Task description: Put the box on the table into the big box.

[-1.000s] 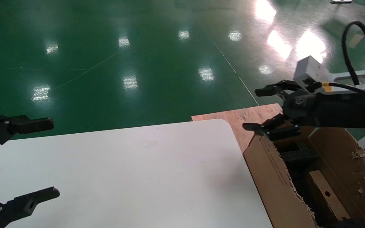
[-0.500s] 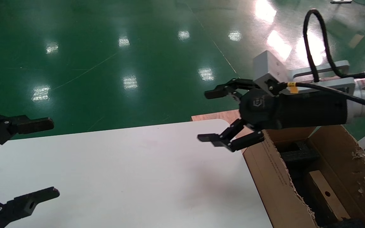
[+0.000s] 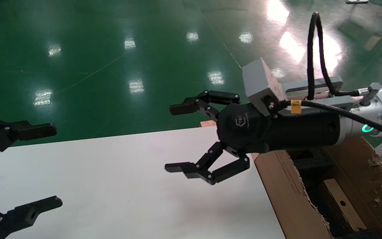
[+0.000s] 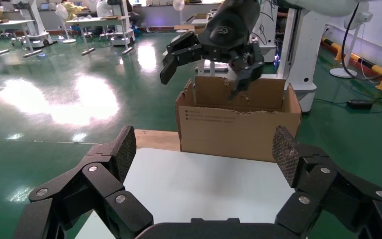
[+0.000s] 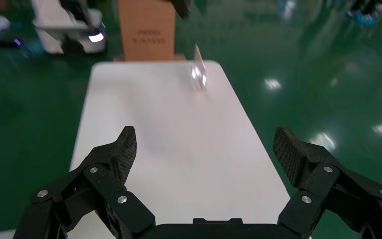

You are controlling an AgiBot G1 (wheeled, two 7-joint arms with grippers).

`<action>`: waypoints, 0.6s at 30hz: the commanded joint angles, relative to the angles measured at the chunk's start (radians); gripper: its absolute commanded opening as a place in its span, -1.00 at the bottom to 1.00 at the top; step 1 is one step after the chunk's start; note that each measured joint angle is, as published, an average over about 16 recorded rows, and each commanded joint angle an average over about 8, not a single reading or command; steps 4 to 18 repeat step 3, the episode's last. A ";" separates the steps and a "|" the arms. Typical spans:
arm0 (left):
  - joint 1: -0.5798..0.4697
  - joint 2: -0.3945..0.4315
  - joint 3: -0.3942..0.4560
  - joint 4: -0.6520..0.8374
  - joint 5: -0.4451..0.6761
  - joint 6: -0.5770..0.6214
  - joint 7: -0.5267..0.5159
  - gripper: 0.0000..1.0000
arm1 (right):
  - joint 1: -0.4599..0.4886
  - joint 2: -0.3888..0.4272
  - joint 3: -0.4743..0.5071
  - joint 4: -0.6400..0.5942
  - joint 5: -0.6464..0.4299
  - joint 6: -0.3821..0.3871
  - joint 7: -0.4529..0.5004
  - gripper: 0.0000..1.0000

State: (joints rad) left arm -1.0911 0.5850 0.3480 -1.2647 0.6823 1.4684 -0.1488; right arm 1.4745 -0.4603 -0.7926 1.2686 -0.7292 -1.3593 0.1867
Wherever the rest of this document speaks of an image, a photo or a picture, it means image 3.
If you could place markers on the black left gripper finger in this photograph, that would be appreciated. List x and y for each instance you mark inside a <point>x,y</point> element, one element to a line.
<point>22,215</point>
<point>22,131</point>

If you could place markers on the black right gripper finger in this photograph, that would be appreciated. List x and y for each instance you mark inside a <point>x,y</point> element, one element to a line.
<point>204,171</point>
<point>211,98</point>

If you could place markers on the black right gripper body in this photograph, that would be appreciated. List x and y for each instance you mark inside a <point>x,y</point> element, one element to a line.
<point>277,132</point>

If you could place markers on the small wood-pattern box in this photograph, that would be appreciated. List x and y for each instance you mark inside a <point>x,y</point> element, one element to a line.
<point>342,202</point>

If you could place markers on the big cardboard box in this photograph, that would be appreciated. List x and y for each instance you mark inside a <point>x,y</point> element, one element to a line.
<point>284,192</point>

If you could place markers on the plywood pallet board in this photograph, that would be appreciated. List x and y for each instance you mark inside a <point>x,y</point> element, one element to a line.
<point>207,123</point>

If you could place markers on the black foam block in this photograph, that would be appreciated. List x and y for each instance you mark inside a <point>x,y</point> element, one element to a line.
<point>312,161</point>

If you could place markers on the gray flat floor base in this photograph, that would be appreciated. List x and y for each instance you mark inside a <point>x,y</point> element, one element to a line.
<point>356,1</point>

